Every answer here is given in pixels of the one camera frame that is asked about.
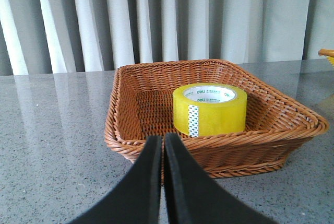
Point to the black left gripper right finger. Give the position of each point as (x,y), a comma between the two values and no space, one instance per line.
(193,197)

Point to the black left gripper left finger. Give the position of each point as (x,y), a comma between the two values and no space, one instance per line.
(136,198)

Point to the yellow packing tape roll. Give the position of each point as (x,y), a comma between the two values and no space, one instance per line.
(205,109)

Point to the brown wicker basket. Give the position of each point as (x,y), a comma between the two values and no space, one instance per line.
(276,124)

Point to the yellow woven basket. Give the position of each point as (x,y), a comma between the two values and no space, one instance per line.
(328,53)

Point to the white pleated curtain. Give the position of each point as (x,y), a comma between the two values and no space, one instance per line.
(65,36)

